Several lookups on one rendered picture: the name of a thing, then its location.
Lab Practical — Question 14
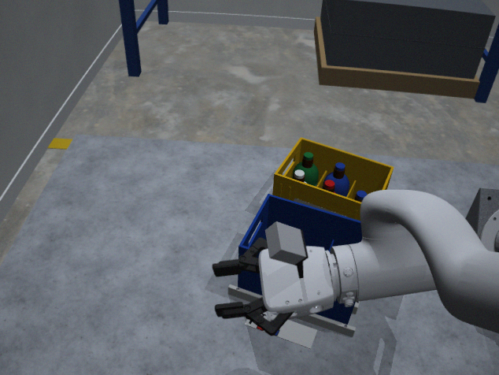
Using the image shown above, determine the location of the green bottle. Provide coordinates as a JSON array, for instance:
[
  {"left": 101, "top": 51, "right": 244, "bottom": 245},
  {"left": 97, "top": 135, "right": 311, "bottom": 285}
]
[{"left": 292, "top": 152, "right": 319, "bottom": 186}]

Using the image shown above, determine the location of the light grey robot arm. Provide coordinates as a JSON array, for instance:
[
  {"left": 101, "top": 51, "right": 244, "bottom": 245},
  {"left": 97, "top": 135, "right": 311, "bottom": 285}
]
[{"left": 265, "top": 190, "right": 499, "bottom": 333}]

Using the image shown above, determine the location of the white paper pick list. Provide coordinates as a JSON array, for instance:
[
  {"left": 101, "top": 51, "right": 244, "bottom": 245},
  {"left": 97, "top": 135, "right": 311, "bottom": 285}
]
[{"left": 245, "top": 319, "right": 317, "bottom": 349}]

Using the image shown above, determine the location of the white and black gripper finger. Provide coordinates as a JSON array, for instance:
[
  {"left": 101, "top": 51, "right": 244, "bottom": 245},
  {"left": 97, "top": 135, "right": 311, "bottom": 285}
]
[
  {"left": 215, "top": 297, "right": 293, "bottom": 336},
  {"left": 213, "top": 237, "right": 268, "bottom": 277}
]

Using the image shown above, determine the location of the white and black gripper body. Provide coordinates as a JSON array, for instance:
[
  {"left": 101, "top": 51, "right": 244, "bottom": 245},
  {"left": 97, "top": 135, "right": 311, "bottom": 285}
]
[{"left": 258, "top": 246, "right": 337, "bottom": 321}]

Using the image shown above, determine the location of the red bottle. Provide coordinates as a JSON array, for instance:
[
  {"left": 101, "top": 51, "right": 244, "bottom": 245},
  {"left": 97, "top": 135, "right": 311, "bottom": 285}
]
[{"left": 323, "top": 180, "right": 336, "bottom": 194}]

